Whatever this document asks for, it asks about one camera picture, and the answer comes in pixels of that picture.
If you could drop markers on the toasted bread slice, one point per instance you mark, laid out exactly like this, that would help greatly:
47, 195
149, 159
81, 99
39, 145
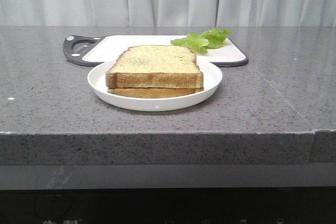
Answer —
155, 66
153, 93

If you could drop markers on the green lettuce leaf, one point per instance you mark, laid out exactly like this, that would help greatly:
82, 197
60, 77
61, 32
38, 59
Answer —
210, 39

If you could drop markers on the white round plate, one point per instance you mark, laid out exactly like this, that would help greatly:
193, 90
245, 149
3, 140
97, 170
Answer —
212, 77

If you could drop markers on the white cutting board grey rim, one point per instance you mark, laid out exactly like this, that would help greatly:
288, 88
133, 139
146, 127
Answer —
92, 51

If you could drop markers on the black appliance control panel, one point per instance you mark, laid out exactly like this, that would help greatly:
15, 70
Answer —
216, 205

